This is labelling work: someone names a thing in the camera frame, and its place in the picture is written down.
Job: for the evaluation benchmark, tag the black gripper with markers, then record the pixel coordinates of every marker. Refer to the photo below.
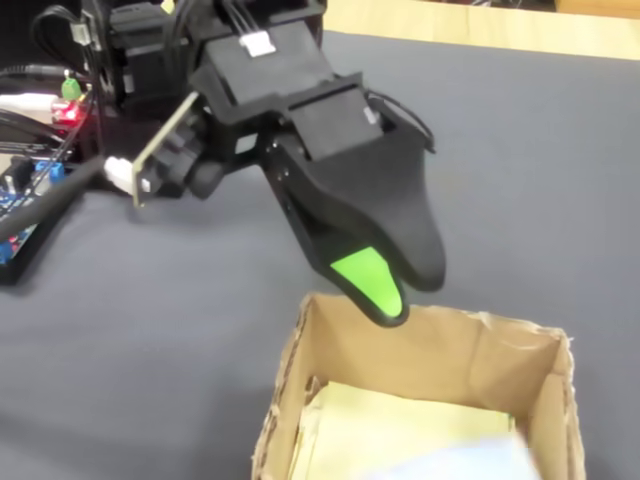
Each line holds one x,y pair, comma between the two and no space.
340,120

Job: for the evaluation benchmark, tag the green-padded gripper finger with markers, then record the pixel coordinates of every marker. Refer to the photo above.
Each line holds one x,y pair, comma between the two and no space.
370,280

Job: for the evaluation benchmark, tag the blue circuit board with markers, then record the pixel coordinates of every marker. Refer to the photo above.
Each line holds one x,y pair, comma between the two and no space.
30,200

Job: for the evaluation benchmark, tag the brown cardboard box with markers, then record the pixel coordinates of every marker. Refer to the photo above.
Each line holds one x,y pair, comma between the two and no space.
440,360

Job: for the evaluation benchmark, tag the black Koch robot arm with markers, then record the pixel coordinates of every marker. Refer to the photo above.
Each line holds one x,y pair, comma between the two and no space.
280,70

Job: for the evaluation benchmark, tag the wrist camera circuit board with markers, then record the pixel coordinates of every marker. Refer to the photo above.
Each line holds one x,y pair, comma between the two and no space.
175,160

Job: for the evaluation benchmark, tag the dark grey table mat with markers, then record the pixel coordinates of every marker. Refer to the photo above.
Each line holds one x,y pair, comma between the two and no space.
150,325

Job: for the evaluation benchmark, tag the cream paper liner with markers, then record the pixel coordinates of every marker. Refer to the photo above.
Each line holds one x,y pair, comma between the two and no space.
410,420

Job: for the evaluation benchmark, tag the controller board with green terminal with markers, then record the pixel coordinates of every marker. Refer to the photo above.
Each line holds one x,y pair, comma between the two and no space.
70,112

